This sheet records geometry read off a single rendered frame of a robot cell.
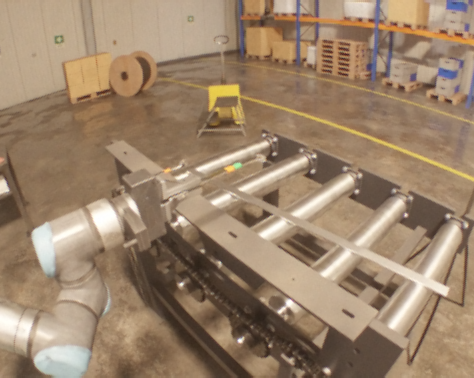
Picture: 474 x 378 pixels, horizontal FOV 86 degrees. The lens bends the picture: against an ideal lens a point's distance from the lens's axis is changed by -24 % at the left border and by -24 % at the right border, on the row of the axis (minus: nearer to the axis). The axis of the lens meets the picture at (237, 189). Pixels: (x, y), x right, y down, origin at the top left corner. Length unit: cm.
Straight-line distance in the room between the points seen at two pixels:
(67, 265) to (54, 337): 13
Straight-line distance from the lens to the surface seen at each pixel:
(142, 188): 58
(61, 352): 54
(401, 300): 103
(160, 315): 207
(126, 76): 743
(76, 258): 57
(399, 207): 145
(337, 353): 76
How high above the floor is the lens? 165
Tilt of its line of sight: 31 degrees down
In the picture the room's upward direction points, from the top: 2 degrees counter-clockwise
